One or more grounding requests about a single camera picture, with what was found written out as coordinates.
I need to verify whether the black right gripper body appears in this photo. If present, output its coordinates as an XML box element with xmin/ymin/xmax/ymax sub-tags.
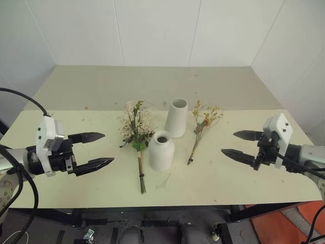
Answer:
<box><xmin>253</xmin><ymin>133</ymin><xmax>279</xmax><ymax>171</ymax></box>

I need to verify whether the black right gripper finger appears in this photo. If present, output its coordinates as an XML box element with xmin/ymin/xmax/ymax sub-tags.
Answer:
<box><xmin>220</xmin><ymin>148</ymin><xmax>257</xmax><ymax>167</ymax></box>
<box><xmin>233</xmin><ymin>130</ymin><xmax>264</xmax><ymax>142</ymax></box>

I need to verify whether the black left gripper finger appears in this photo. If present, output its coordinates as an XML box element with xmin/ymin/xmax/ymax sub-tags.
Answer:
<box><xmin>67</xmin><ymin>132</ymin><xmax>106</xmax><ymax>144</ymax></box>
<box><xmin>75</xmin><ymin>157</ymin><xmax>115</xmax><ymax>177</ymax></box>

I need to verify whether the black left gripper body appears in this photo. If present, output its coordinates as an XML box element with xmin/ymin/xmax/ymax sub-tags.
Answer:
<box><xmin>48</xmin><ymin>135</ymin><xmax>77</xmax><ymax>176</ymax></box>

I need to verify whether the round white bottle vase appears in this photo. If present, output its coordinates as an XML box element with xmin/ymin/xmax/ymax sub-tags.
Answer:
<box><xmin>148</xmin><ymin>130</ymin><xmax>176</xmax><ymax>172</ymax></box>

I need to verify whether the tall white cylinder vase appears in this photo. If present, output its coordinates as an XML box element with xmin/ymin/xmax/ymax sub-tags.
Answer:
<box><xmin>165</xmin><ymin>98</ymin><xmax>189</xmax><ymax>139</ymax></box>

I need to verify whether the yellow dried flower sprig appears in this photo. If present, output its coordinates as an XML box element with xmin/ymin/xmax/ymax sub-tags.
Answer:
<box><xmin>186</xmin><ymin>100</ymin><xmax>224</xmax><ymax>166</ymax></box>

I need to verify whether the white dried flower bouquet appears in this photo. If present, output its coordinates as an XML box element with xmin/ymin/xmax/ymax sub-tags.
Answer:
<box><xmin>118</xmin><ymin>100</ymin><xmax>156</xmax><ymax>195</ymax></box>

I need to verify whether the orange floor mat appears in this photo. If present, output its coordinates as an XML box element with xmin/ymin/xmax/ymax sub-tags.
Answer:
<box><xmin>250</xmin><ymin>200</ymin><xmax>325</xmax><ymax>244</ymax></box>

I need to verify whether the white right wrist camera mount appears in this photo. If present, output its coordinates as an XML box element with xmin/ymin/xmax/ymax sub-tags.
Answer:
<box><xmin>262</xmin><ymin>112</ymin><xmax>294</xmax><ymax>169</ymax></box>

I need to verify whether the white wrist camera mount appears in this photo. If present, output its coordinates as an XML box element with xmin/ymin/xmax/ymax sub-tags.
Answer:
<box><xmin>36</xmin><ymin>115</ymin><xmax>64</xmax><ymax>177</ymax></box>
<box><xmin>262</xmin><ymin>112</ymin><xmax>294</xmax><ymax>169</ymax></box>

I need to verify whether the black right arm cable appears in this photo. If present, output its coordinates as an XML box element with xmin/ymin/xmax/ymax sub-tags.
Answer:
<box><xmin>269</xmin><ymin>146</ymin><xmax>325</xmax><ymax>178</ymax></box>
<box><xmin>303</xmin><ymin>202</ymin><xmax>325</xmax><ymax>244</ymax></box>

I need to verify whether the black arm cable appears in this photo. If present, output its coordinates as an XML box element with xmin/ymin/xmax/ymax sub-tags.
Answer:
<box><xmin>0</xmin><ymin>87</ymin><xmax>49</xmax><ymax>117</ymax></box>
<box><xmin>303</xmin><ymin>202</ymin><xmax>325</xmax><ymax>244</ymax></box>
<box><xmin>269</xmin><ymin>146</ymin><xmax>325</xmax><ymax>178</ymax></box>
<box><xmin>0</xmin><ymin>144</ymin><xmax>40</xmax><ymax>244</ymax></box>

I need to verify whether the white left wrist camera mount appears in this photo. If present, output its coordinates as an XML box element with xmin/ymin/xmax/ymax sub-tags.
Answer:
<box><xmin>36</xmin><ymin>115</ymin><xmax>64</xmax><ymax>177</ymax></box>

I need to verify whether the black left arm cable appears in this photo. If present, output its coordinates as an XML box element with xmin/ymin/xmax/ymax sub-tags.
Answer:
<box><xmin>0</xmin><ymin>87</ymin><xmax>49</xmax><ymax>117</ymax></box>
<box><xmin>0</xmin><ymin>144</ymin><xmax>40</xmax><ymax>244</ymax></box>

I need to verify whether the black table frame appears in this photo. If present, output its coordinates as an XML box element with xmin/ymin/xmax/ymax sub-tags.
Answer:
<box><xmin>8</xmin><ymin>200</ymin><xmax>325</xmax><ymax>244</ymax></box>

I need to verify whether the thin white floor cable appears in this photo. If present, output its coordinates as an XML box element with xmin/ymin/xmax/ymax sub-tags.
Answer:
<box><xmin>0</xmin><ymin>230</ymin><xmax>29</xmax><ymax>244</ymax></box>

